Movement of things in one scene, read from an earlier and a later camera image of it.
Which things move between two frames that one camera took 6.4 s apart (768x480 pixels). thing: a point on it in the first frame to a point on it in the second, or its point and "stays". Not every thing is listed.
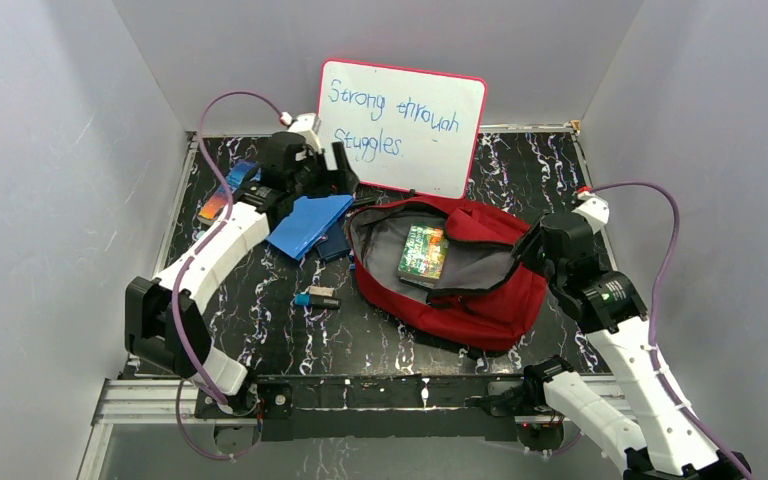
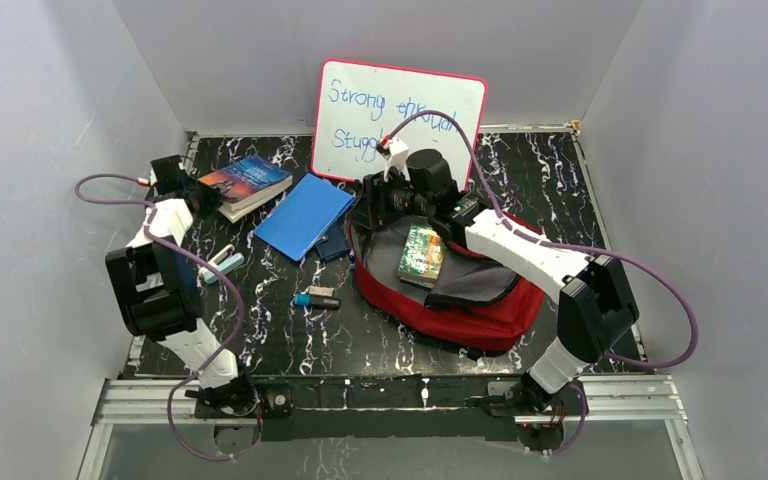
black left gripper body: [326, 175] to [200, 198]
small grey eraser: [321, 291] stays
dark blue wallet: [336, 242] stays
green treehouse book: [423, 251] stays
